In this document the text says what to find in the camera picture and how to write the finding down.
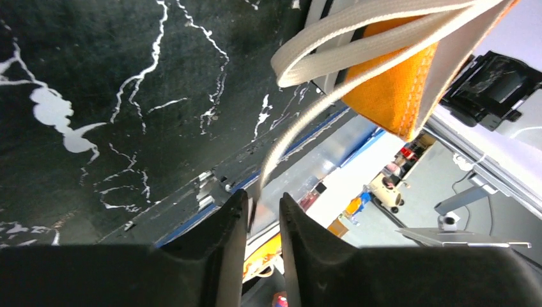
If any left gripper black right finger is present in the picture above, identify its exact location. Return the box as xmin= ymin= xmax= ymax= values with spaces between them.
xmin=279 ymin=194 xmax=541 ymax=306

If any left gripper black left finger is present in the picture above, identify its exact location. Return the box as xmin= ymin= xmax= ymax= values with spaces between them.
xmin=1 ymin=189 xmax=249 ymax=306

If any orange canvas sneaker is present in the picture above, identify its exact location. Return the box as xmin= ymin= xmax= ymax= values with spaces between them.
xmin=304 ymin=0 xmax=522 ymax=143

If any white shoelace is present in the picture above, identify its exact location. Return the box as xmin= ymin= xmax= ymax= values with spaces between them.
xmin=249 ymin=0 xmax=505 ymax=230

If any aluminium frame rail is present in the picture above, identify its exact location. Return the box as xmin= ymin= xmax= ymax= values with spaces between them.
xmin=425 ymin=114 xmax=541 ymax=218

